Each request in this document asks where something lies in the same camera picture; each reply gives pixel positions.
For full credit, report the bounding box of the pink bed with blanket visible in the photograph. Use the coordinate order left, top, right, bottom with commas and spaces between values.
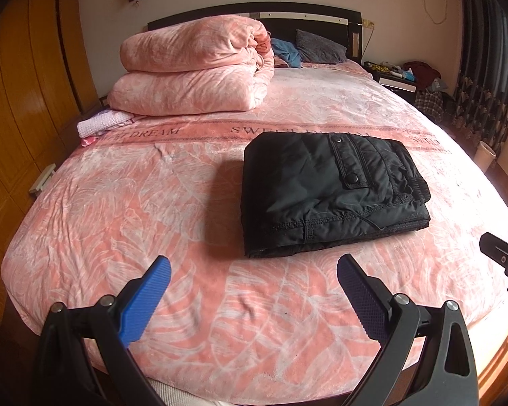
0, 57, 508, 398

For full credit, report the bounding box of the dark nightstand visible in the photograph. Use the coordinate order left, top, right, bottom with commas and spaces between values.
364, 61, 420, 102

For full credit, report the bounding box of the white mattress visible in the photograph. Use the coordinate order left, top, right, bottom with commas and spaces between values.
146, 378, 225, 406

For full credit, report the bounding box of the wooden wardrobe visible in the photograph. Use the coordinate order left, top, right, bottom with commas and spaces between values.
0, 0, 102, 318

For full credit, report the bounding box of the white waste bin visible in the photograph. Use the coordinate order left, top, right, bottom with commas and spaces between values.
474, 140, 498, 172

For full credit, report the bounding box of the folded pink quilt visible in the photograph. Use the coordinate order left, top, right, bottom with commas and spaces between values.
107, 14, 276, 116

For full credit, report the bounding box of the blue cloth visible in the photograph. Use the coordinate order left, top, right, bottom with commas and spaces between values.
271, 37, 302, 68

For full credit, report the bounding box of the dark bed headboard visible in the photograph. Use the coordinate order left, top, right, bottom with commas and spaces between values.
147, 3, 363, 64

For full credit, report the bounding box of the dark patterned curtain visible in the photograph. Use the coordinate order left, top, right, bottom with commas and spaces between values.
453, 0, 508, 157

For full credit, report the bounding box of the white knitted towel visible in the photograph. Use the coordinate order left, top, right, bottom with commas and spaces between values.
77, 109, 134, 138

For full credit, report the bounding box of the dark red cloth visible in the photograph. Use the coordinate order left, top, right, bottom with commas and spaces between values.
403, 61, 443, 89

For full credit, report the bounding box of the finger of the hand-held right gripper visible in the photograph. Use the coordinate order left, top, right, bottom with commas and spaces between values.
479, 232, 508, 296

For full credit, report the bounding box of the white wardrobe handle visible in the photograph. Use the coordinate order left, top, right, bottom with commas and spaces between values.
29, 164, 57, 195

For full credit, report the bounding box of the plaid cloth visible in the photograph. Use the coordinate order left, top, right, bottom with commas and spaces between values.
415, 89, 445, 121

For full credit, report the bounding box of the black jacket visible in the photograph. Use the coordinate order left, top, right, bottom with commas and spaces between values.
242, 132, 431, 258

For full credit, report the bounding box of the wooden bed frame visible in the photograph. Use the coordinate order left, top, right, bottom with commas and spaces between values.
476, 317, 508, 406

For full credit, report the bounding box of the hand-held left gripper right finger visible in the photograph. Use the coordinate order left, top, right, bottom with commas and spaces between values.
336, 254, 479, 406

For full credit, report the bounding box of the grey pillow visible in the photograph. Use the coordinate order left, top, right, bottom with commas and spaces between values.
295, 29, 348, 63

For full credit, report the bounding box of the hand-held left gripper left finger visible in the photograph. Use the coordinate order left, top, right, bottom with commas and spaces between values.
38, 256, 172, 406

